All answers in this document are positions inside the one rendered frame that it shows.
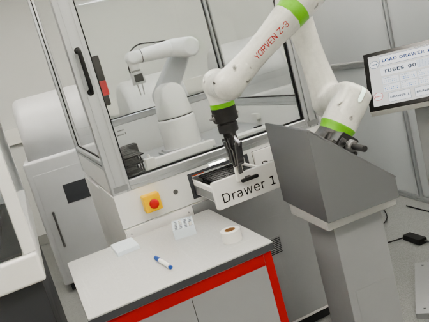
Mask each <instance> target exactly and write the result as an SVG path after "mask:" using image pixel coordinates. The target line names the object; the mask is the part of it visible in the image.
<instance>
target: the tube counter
mask: <svg viewBox="0 0 429 322"><path fill-rule="evenodd" d="M424 66H429V57H426V58H423V59H417V60H413V61H409V62H407V68H408V70H411V69H415V68H421V67H424Z"/></svg>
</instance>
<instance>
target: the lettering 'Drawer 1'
mask: <svg viewBox="0 0 429 322"><path fill-rule="evenodd" d="M270 177H272V181H273V184H271V185H274V184H276V183H274V180H273V176H270ZM270 177H269V178H270ZM256 185H258V187H259V186H260V185H259V184H258V183H256V184H255V185H254V189H255V188H257V187H255V186H256ZM244 190H245V188H244ZM248 190H249V191H250V189H249V187H247V192H246V190H245V192H246V194H247V195H248ZM255 190H256V189H255ZM258 190H260V189H258ZM258 190H256V191H258ZM239 191H241V192H240V193H238V195H237V196H238V197H239V194H242V195H241V196H240V197H242V196H243V192H242V190H238V191H237V192H239ZM250 193H252V186H251V191H250ZM225 194H228V193H225ZM225 194H222V197H223V202H224V203H227V202H229V201H230V195H229V194H228V195H229V200H228V201H226V202H225V199H224V196H223V195H225Z"/></svg>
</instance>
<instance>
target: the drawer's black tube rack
mask: <svg viewBox="0 0 429 322"><path fill-rule="evenodd" d="M242 167H243V171H245V170H247V169H251V168H252V167H247V166H244V165H242ZM233 174H235V172H234V166H233V165H232V164H229V165H226V166H224V167H221V168H218V169H215V170H213V171H209V172H207V173H204V174H201V175H198V177H199V178H202V179H203V181H200V182H202V183H205V184H207V185H210V184H211V183H212V182H214V181H218V180H220V179H223V178H226V177H228V176H231V175H233Z"/></svg>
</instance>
